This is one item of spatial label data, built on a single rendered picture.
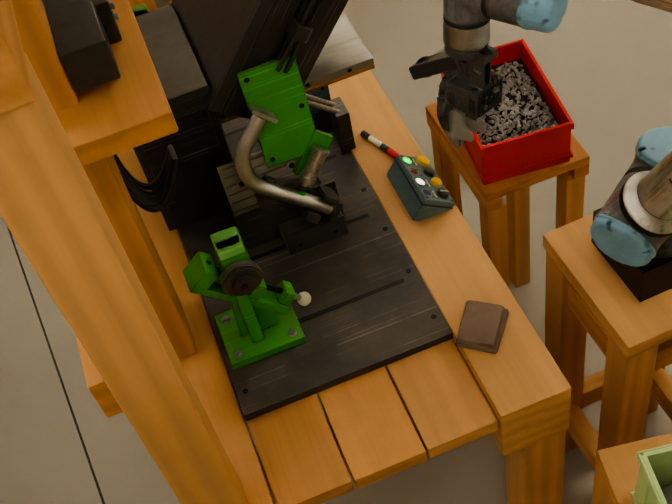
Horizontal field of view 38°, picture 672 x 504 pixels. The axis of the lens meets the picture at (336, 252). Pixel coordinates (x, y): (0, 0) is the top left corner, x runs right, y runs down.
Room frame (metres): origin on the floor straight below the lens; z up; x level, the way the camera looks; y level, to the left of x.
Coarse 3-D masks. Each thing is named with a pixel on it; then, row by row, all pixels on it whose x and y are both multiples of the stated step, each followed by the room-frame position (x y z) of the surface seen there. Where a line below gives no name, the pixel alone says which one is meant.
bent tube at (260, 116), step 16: (256, 112) 1.42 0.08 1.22; (272, 112) 1.46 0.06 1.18; (256, 128) 1.42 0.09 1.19; (240, 144) 1.41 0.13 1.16; (240, 160) 1.40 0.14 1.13; (240, 176) 1.39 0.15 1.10; (256, 176) 1.40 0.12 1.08; (256, 192) 1.38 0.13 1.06; (272, 192) 1.38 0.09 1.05; (288, 192) 1.39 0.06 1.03; (320, 208) 1.38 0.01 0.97
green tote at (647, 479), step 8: (656, 448) 0.70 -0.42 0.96; (664, 448) 0.70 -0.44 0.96; (640, 456) 0.69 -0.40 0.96; (648, 456) 0.69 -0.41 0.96; (656, 456) 0.69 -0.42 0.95; (664, 456) 0.69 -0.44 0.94; (640, 464) 0.69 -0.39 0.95; (648, 464) 0.68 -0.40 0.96; (656, 464) 0.69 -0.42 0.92; (664, 464) 0.69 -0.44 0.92; (640, 472) 0.69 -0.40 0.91; (648, 472) 0.67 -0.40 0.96; (656, 472) 0.69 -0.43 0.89; (664, 472) 0.69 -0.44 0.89; (640, 480) 0.68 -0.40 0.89; (648, 480) 0.65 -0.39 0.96; (656, 480) 0.65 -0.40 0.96; (664, 480) 0.69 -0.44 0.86; (640, 488) 0.68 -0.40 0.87; (648, 488) 0.65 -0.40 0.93; (656, 488) 0.64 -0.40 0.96; (632, 496) 0.70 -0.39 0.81; (640, 496) 0.68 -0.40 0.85; (648, 496) 0.65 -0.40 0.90; (656, 496) 0.62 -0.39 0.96
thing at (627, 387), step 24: (552, 264) 1.24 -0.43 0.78; (552, 288) 1.24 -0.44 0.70; (552, 312) 1.24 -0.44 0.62; (576, 312) 1.17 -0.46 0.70; (552, 336) 1.23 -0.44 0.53; (576, 336) 1.21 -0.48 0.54; (600, 336) 1.08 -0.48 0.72; (576, 360) 1.21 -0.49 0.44; (624, 360) 0.97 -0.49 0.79; (648, 360) 0.98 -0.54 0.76; (576, 384) 1.21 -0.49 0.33; (600, 384) 1.25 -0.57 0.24; (624, 384) 0.97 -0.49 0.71; (648, 384) 0.98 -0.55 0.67; (576, 408) 1.20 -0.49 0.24; (624, 408) 0.97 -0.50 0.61; (648, 408) 1.26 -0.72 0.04; (576, 432) 1.14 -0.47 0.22; (600, 432) 1.02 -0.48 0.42; (624, 432) 0.97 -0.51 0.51
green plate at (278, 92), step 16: (272, 64) 1.49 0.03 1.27; (240, 80) 1.48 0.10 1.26; (256, 80) 1.48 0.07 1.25; (272, 80) 1.48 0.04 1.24; (288, 80) 1.48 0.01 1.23; (256, 96) 1.47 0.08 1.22; (272, 96) 1.47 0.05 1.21; (288, 96) 1.47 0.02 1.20; (304, 96) 1.47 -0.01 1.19; (288, 112) 1.46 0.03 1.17; (304, 112) 1.46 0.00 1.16; (272, 128) 1.45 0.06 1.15; (288, 128) 1.45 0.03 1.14; (304, 128) 1.45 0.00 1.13; (272, 144) 1.44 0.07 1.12; (288, 144) 1.44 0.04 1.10; (304, 144) 1.44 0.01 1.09; (272, 160) 1.43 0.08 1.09; (288, 160) 1.43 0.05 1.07
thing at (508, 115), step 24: (504, 48) 1.80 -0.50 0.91; (528, 48) 1.77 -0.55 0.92; (504, 72) 1.75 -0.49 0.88; (528, 72) 1.74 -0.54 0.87; (504, 96) 1.66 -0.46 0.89; (528, 96) 1.65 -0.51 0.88; (552, 96) 1.60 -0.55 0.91; (504, 120) 1.59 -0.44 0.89; (528, 120) 1.57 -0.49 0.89; (552, 120) 1.56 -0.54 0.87; (480, 144) 1.50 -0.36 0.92; (504, 144) 1.49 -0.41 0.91; (528, 144) 1.49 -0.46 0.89; (552, 144) 1.50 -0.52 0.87; (480, 168) 1.51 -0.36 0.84; (504, 168) 1.49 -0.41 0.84; (528, 168) 1.49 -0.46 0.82
